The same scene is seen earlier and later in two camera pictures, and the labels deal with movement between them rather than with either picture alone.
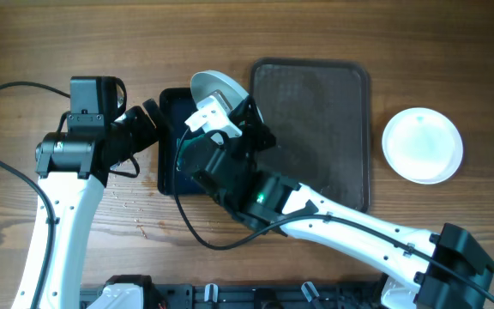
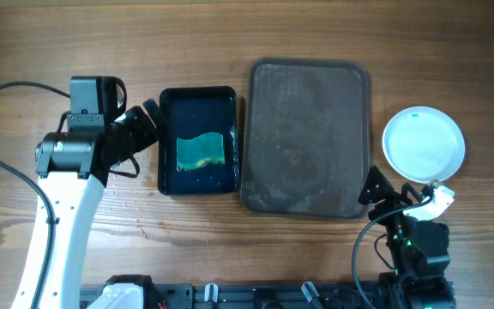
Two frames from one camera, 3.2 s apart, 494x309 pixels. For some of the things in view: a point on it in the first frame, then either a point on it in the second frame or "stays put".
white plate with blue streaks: [204, 82] to [423, 144]
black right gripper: [253, 125] to [386, 190]
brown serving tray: [317, 112] stays put
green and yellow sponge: [192, 154] stays put
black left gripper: [147, 134] stays put
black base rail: [338, 295] stays put
